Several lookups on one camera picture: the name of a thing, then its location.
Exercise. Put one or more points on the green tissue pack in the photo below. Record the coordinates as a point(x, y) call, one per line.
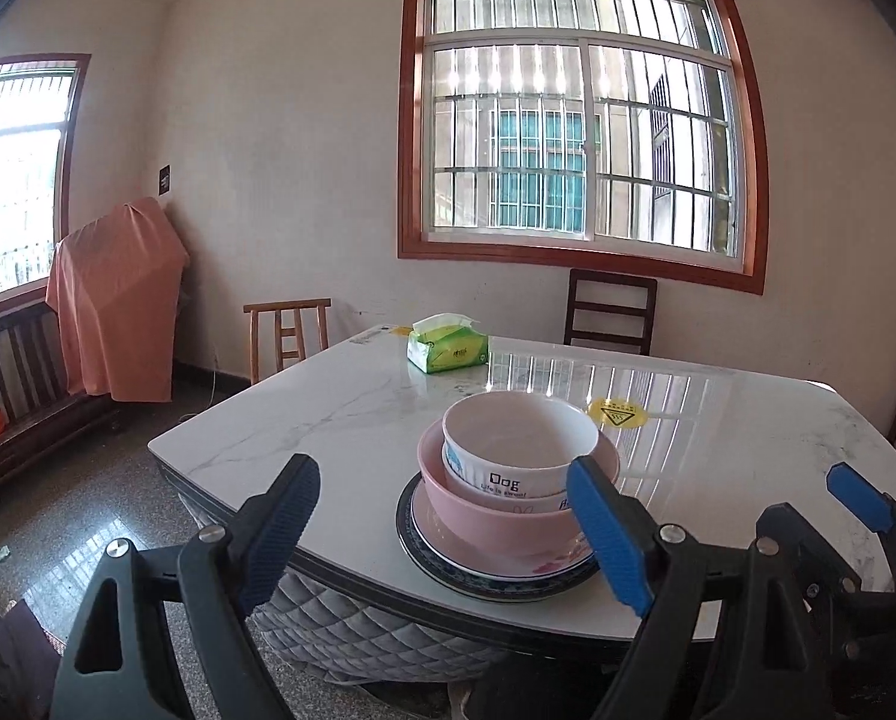
point(448, 352)

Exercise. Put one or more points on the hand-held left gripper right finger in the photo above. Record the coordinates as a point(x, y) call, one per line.
point(613, 540)

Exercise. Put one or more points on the light wooden chair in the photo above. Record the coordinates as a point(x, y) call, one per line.
point(253, 345)

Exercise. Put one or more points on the dark wooden bench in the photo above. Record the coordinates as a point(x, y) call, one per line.
point(13, 367)

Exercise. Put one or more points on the small wooden framed window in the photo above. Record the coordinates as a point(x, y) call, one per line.
point(13, 165)

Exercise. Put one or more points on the dark wooden chair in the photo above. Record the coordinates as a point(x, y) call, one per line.
point(577, 315)

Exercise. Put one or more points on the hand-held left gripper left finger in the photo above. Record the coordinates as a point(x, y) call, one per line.
point(283, 532)

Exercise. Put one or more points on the white bowl with blue band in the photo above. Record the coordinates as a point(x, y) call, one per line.
point(523, 427)

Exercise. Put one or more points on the yellow round sticker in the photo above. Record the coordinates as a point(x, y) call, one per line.
point(617, 412)

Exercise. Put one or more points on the blue patterned plate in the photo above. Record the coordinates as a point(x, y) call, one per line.
point(493, 591)

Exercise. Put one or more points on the large wooden framed window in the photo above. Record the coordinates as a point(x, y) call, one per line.
point(493, 165)

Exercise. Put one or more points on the black wall plaque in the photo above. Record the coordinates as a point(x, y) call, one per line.
point(164, 181)

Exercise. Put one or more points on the grey quilted table skirt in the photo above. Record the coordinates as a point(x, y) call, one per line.
point(343, 622)

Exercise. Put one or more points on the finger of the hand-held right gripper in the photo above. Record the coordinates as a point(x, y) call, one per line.
point(800, 540)
point(860, 495)

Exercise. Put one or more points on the orange cloth cover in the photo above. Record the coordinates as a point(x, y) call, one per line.
point(118, 300)

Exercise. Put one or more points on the white bowl with pink band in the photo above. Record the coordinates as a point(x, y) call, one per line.
point(538, 504)

